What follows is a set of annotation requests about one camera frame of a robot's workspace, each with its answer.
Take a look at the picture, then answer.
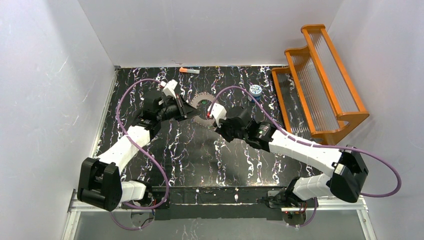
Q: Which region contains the blue white paint jar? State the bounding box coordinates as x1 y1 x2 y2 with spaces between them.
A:
248 84 263 102

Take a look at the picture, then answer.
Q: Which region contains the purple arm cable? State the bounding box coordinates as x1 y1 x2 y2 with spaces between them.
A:
206 86 402 229
109 78 170 231

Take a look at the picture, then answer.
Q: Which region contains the orange white marker pen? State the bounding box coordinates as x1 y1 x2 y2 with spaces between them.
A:
179 67 200 75

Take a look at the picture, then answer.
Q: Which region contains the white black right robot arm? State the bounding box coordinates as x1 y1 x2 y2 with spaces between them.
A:
210 103 369 208

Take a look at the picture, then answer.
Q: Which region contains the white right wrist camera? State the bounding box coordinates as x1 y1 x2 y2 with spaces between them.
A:
206 102 227 128

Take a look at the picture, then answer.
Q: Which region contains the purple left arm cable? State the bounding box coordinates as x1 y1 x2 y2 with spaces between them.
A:
109 78 170 231

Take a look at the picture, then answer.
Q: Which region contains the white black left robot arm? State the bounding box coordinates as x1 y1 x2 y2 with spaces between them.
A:
77 90 201 212

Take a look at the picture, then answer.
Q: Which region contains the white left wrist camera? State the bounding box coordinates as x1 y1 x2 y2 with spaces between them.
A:
159 79 178 99

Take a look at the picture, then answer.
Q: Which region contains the orange wooden tiered rack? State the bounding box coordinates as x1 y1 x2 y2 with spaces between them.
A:
271 24 370 145

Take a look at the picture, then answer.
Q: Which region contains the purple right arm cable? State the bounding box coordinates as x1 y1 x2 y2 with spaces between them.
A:
206 86 402 229

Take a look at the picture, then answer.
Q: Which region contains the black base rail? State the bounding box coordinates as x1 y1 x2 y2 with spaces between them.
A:
120 186 309 222

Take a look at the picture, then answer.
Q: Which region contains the round metal key organizer disc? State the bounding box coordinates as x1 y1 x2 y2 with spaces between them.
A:
190 92 215 128

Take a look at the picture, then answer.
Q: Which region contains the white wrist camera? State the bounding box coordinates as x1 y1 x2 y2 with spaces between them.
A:
159 79 178 99
206 102 227 128

